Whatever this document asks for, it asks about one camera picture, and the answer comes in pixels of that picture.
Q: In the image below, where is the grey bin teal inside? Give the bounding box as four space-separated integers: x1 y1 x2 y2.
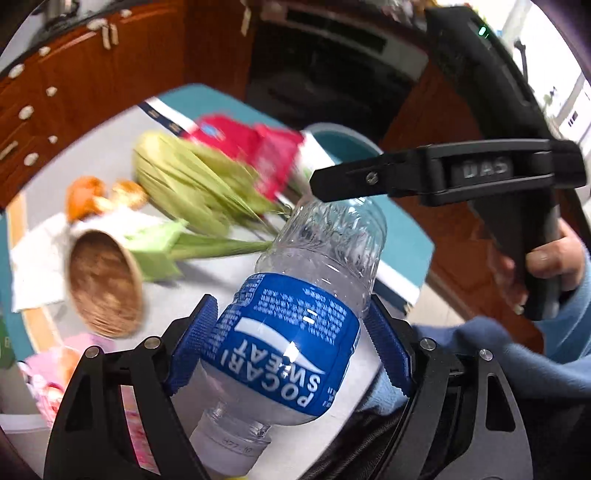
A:
300 121 385 185

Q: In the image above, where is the wooden drawer cabinet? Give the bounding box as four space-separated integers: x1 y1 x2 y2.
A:
0 0 250 204

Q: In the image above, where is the white paper tissue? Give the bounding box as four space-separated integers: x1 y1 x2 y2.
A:
9 211 80 315

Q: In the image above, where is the row of white cabinet handles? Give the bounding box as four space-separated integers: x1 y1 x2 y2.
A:
0 9 121 167

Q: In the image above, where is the person's right hand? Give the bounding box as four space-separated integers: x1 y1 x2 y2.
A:
489 217 588 319

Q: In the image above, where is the white teal tablecloth navy stripe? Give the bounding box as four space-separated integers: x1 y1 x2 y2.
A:
0 83 435 444

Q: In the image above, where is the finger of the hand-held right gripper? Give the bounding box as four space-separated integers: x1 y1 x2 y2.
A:
308 145 428 204

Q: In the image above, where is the bright window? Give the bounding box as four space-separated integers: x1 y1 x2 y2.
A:
503 0 591 139

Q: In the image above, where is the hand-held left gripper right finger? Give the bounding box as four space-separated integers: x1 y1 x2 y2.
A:
367 294 536 480

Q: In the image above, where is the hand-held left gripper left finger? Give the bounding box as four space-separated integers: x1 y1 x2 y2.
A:
44 295 218 480

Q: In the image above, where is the red snack packet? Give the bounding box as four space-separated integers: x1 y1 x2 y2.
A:
184 114 304 200

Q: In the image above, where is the black built-in oven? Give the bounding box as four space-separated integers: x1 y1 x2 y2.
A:
245 0 430 139

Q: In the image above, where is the wooden oven cabinet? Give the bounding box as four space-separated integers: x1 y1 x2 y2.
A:
379 60 546 356

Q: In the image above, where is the large green corn husk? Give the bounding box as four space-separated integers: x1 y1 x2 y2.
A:
133 130 289 234

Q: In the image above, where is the pale corn husk with stalk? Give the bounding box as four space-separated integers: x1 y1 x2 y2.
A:
124 218 278 283

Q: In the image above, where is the clear plastic bottle blue label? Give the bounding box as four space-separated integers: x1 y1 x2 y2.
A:
188 196 387 476

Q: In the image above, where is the pink printed bag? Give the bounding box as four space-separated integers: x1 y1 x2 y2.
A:
17 331 160 464

